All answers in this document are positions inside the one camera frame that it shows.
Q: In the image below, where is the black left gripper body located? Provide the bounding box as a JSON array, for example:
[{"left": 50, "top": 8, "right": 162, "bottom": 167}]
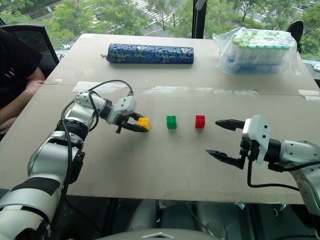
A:
[{"left": 115, "top": 113, "right": 137, "bottom": 135}]

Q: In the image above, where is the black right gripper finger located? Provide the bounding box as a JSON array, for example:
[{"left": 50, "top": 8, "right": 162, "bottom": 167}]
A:
[
  {"left": 205, "top": 149, "right": 245, "bottom": 171},
  {"left": 215, "top": 119, "right": 246, "bottom": 132}
]

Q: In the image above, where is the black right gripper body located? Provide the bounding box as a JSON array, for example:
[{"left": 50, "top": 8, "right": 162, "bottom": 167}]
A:
[{"left": 239, "top": 136, "right": 260, "bottom": 166}]

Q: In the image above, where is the yellow toy brick cube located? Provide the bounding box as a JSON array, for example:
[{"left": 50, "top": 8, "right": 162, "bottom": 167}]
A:
[{"left": 137, "top": 116, "right": 152, "bottom": 132}]

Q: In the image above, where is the red toy brick cube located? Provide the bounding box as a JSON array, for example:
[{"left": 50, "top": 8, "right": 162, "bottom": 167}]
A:
[{"left": 194, "top": 114, "right": 207, "bottom": 130}]

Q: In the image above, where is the green toy brick cube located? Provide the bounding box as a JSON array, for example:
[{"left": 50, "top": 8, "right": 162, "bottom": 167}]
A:
[{"left": 166, "top": 115, "right": 178, "bottom": 130}]

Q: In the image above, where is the long clear tape strip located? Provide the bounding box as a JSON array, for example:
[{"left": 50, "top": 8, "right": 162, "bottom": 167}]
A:
[{"left": 140, "top": 85, "right": 260, "bottom": 98}]

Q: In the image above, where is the blue patterned cylinder roll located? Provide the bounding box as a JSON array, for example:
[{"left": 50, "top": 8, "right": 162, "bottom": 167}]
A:
[{"left": 100, "top": 42, "right": 195, "bottom": 66}]

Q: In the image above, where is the clear bag of capped tubes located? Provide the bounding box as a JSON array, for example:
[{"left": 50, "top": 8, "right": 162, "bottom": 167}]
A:
[{"left": 212, "top": 26, "right": 305, "bottom": 76}]

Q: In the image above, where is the white tape piece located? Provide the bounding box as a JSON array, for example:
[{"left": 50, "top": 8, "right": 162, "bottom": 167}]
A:
[{"left": 298, "top": 89, "right": 320, "bottom": 102}]

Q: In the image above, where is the grey robot chest cover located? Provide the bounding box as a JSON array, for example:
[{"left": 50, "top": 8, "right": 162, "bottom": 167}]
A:
[{"left": 96, "top": 228, "right": 222, "bottom": 240}]

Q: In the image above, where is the black chair backrest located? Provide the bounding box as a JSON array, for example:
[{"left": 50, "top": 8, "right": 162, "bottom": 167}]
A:
[{"left": 285, "top": 19, "right": 305, "bottom": 55}]

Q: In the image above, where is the black mesh office chair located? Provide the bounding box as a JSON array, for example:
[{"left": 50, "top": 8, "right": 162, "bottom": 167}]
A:
[{"left": 0, "top": 23, "right": 61, "bottom": 76}]

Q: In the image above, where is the person in black shirt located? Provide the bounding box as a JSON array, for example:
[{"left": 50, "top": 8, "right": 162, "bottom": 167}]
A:
[{"left": 0, "top": 28, "right": 44, "bottom": 109}]

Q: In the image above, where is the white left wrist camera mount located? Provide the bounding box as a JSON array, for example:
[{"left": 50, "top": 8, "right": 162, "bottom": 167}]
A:
[{"left": 105, "top": 95, "right": 139, "bottom": 126}]

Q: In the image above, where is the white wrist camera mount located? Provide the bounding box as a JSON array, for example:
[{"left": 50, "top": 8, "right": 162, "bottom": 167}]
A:
[
  {"left": 241, "top": 114, "right": 272, "bottom": 165},
  {"left": 105, "top": 95, "right": 139, "bottom": 126}
]

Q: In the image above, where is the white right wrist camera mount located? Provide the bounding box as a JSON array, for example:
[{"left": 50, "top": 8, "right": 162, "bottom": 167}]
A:
[{"left": 241, "top": 114, "right": 272, "bottom": 165}]

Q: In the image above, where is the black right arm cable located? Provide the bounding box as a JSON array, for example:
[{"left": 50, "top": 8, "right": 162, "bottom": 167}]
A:
[{"left": 246, "top": 154, "right": 320, "bottom": 193}]

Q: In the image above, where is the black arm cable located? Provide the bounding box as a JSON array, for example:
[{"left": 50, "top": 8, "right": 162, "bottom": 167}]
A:
[
  {"left": 60, "top": 79, "right": 135, "bottom": 227},
  {"left": 246, "top": 154, "right": 320, "bottom": 193}
]

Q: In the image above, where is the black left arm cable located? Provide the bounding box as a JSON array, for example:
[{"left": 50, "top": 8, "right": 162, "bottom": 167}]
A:
[{"left": 60, "top": 79, "right": 135, "bottom": 227}]

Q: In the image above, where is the black window frame post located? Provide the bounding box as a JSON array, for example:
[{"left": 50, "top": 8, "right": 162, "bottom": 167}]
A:
[{"left": 190, "top": 0, "right": 209, "bottom": 40}]

